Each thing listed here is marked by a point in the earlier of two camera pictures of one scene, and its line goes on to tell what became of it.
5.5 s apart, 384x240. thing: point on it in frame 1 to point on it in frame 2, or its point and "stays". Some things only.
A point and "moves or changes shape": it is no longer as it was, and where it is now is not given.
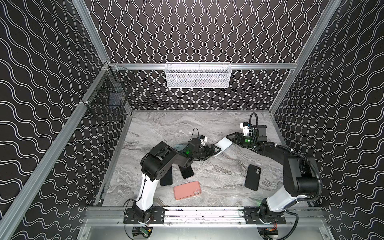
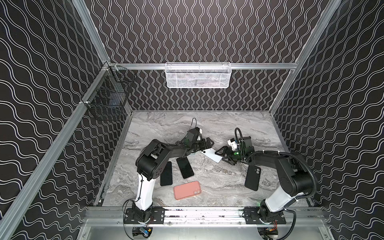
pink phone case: (187, 189) stays
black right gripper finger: (235, 137) to (223, 151)
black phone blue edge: (167, 180) stays
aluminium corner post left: (86, 18) stays
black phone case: (252, 178) stays
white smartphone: (223, 144) moves or changes shape
